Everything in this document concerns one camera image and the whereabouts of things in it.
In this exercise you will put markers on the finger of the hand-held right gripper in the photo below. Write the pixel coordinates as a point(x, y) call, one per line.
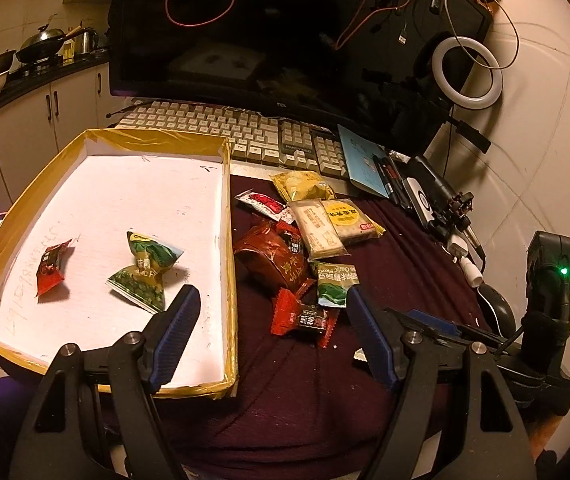
point(432, 324)

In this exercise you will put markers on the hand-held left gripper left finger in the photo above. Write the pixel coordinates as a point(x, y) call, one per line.
point(177, 327)

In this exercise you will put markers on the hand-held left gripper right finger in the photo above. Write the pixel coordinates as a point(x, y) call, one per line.
point(369, 335)

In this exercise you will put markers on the yellow label cracker packet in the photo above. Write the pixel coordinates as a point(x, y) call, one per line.
point(352, 220)

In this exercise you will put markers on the white tray box yellow tape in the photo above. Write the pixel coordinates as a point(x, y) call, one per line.
point(115, 200)

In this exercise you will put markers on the person's right hand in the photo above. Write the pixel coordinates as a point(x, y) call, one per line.
point(545, 435)

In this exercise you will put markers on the black computer mouse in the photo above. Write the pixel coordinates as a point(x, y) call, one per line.
point(496, 307)

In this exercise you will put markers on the green pea snack packet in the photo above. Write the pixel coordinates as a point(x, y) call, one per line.
point(155, 252)
point(334, 285)
point(137, 290)

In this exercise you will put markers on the dark red cloth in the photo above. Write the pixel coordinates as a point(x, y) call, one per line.
point(415, 270)

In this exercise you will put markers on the red candy packet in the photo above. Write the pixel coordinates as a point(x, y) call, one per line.
point(302, 317)

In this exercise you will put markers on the white plug adapter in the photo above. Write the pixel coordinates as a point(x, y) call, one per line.
point(465, 262)

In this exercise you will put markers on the dark red snack bag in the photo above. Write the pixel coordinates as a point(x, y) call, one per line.
point(265, 262)

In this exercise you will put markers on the clear cracker packet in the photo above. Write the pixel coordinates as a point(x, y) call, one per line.
point(315, 232)

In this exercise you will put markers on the white power bank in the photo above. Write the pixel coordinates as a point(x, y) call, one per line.
point(419, 200)

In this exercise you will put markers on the small red snack packet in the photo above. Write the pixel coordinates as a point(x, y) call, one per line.
point(52, 267)

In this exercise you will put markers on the black pen red label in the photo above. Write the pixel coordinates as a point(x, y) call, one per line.
point(397, 185)

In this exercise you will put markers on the black handheld device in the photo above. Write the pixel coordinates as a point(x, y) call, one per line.
point(432, 175)

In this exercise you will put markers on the red and white snack packet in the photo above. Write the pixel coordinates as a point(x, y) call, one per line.
point(262, 205)

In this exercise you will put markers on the black pen white print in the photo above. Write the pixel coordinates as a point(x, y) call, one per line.
point(384, 175)

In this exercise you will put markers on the yellow puffed snack packet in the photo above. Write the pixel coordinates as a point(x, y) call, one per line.
point(300, 185)

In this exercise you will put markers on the blue notebook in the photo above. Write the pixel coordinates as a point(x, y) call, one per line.
point(360, 160)

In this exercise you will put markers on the beige keyboard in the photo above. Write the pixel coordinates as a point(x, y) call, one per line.
point(205, 122)

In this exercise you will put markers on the white kitchen cabinet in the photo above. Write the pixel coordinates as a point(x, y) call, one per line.
point(25, 120)

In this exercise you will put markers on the black monitor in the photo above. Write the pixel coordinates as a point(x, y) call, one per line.
point(265, 45)

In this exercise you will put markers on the steel kettle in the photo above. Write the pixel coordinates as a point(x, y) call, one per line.
point(86, 40)

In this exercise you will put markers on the wok with lid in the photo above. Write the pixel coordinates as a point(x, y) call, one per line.
point(40, 42)

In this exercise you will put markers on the black clamp mount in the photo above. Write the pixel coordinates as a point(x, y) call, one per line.
point(460, 206)

